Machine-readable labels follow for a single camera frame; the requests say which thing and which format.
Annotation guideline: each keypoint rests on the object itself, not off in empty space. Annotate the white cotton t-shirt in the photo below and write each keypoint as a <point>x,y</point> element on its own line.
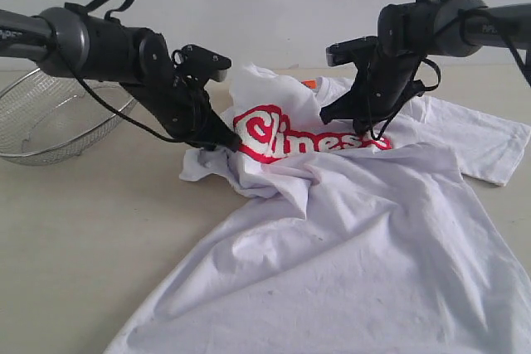
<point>346,244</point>

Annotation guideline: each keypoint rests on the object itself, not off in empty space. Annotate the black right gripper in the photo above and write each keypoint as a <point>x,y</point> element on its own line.
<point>374,95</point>

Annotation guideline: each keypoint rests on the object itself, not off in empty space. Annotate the metal mesh basket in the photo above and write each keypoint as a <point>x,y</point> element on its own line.
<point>45,120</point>

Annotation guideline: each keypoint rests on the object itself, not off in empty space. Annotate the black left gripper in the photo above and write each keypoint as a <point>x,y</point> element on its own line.
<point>182,107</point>

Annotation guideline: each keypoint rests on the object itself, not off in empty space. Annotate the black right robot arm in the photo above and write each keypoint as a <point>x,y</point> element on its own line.
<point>408,35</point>

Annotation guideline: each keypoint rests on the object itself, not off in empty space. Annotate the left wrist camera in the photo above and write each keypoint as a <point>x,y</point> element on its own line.
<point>199,62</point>

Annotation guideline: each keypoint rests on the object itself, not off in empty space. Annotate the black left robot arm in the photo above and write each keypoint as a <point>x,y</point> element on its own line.
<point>68,44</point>

